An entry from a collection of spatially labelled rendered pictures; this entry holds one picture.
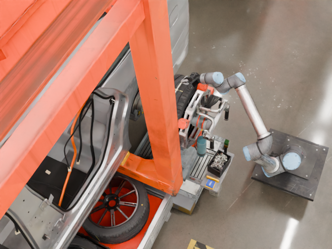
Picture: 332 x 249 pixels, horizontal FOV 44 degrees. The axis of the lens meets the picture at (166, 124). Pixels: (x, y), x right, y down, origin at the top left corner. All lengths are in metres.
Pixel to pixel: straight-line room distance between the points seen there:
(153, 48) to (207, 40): 3.42
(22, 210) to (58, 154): 1.17
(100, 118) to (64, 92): 1.96
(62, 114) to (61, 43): 0.32
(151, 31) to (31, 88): 0.87
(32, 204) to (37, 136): 1.29
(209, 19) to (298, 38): 1.19
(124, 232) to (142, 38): 2.04
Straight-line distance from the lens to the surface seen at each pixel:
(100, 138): 3.49
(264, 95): 4.95
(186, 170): 4.22
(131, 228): 3.66
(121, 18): 1.80
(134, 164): 3.69
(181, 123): 3.35
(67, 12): 1.47
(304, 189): 4.08
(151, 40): 2.04
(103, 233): 3.69
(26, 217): 2.77
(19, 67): 1.35
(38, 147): 1.53
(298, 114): 4.86
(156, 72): 2.22
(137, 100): 3.72
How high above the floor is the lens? 3.93
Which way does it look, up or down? 57 degrees down
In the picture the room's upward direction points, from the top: 8 degrees counter-clockwise
